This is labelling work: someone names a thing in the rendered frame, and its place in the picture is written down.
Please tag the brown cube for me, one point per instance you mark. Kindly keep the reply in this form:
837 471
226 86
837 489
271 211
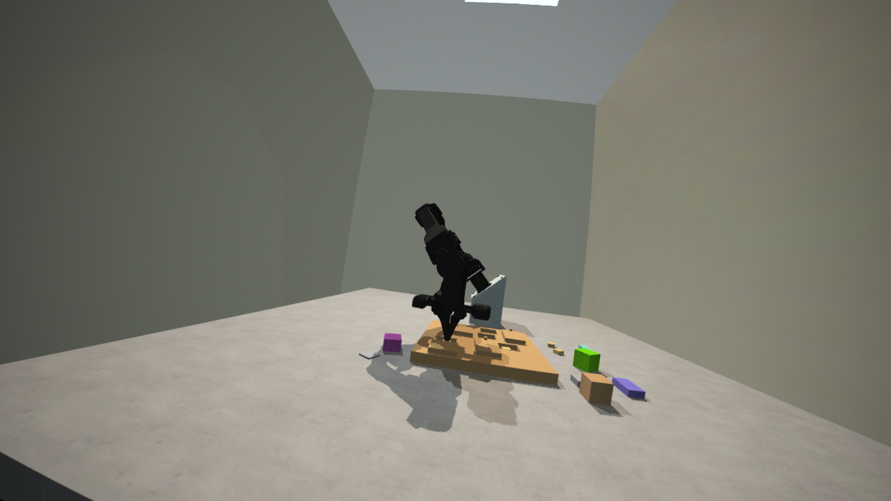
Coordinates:
596 389

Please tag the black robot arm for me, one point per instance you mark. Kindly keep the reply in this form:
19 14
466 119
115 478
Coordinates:
444 250

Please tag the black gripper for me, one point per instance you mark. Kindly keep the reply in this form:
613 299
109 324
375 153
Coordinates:
449 322

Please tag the orange puzzle board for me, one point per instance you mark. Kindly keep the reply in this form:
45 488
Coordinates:
477 349

